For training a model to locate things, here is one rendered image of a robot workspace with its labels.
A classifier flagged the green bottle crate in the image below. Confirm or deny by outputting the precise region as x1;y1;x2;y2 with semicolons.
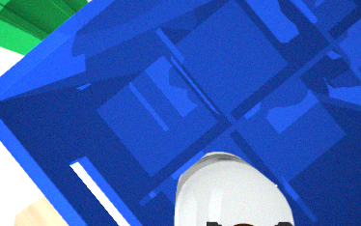
0;0;91;56

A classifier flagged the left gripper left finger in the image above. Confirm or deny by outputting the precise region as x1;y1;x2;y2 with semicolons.
207;221;222;226

